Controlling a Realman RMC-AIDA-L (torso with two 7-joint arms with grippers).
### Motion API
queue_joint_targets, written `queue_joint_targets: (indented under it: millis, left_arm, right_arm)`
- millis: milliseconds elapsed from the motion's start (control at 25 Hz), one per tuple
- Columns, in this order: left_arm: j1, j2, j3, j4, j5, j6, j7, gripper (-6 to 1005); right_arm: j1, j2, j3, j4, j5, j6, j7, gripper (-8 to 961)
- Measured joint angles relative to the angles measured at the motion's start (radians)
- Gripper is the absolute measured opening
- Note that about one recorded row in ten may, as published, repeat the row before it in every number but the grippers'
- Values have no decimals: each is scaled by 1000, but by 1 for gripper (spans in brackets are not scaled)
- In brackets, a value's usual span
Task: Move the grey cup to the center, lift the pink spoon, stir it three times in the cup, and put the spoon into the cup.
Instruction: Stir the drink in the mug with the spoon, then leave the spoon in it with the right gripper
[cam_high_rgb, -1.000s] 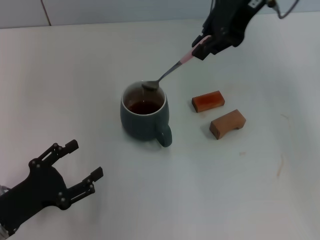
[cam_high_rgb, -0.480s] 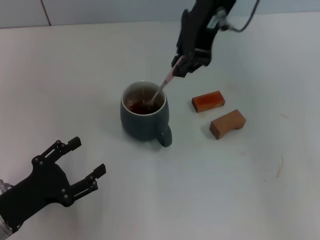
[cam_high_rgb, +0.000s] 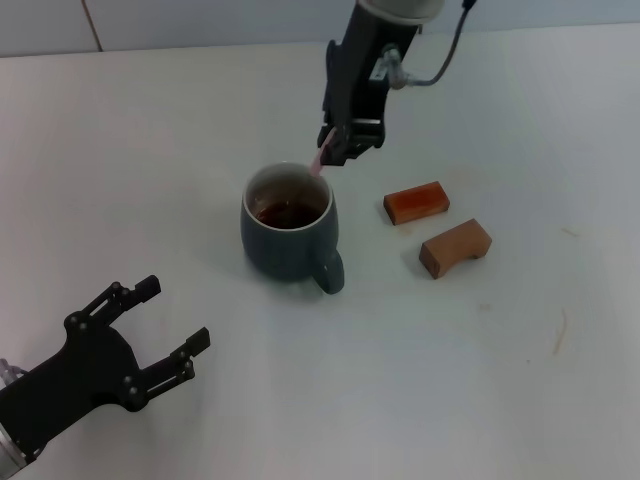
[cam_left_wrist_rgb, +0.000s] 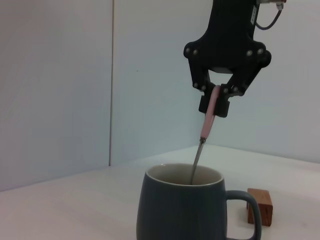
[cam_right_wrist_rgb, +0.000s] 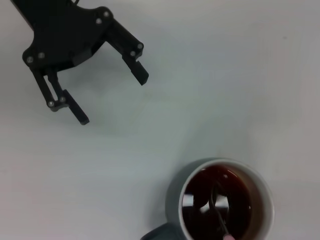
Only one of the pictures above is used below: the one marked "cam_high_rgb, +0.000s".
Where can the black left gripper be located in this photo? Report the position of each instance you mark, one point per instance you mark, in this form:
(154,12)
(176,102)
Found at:
(85,375)

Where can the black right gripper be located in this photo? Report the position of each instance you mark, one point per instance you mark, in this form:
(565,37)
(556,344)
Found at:
(355,70)

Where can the grey ceramic cup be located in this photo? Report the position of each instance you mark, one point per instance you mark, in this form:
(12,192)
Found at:
(285,250)

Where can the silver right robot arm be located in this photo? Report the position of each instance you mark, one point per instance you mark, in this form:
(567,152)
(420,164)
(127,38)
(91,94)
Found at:
(400,7)

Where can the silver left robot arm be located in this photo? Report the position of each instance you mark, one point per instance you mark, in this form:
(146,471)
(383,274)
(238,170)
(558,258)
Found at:
(7,455)

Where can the light brown wooden spoon rest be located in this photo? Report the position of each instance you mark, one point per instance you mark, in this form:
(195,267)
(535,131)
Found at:
(450,247)

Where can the reddish brown wooden block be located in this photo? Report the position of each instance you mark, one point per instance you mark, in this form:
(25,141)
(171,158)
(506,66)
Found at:
(417,202)

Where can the dark brown coffee liquid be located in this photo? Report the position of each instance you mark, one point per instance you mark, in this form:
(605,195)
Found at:
(287,215)

